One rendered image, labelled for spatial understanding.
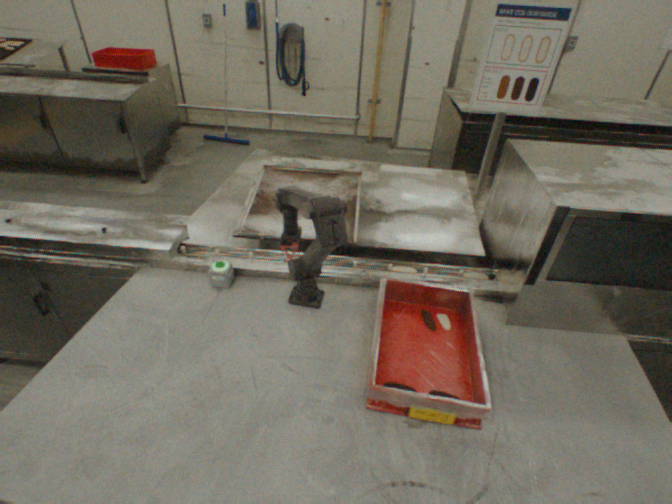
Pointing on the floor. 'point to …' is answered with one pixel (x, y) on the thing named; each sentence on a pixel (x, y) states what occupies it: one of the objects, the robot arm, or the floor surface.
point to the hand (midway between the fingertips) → (292, 252)
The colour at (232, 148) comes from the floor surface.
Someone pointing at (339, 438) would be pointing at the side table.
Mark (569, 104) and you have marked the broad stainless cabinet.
